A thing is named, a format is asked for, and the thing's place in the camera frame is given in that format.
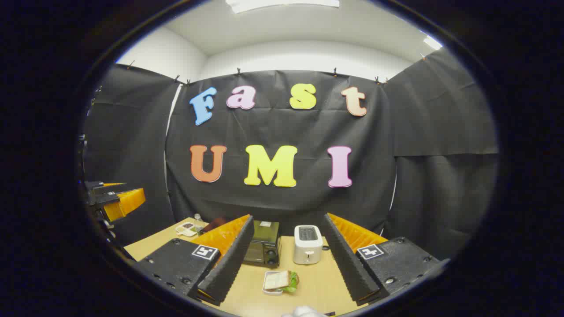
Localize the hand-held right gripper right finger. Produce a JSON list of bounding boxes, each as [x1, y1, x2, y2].
[[324, 213, 450, 306]]

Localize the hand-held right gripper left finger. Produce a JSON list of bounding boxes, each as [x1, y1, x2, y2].
[[134, 214, 255, 306]]

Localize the black electric oven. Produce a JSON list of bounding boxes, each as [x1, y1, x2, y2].
[[242, 220, 282, 268]]

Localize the toast and lettuce sandwich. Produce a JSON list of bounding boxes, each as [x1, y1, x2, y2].
[[263, 270, 300, 294]]

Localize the white rectangular food tray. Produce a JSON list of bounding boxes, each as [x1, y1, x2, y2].
[[262, 271, 285, 295]]

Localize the white toaster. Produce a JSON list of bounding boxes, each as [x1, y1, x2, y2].
[[293, 225, 323, 265]]

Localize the white divided grain dish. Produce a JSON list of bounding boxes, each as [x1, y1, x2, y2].
[[175, 221, 199, 237]]

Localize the black backdrop cloth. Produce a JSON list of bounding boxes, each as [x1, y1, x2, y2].
[[82, 48, 501, 260]]

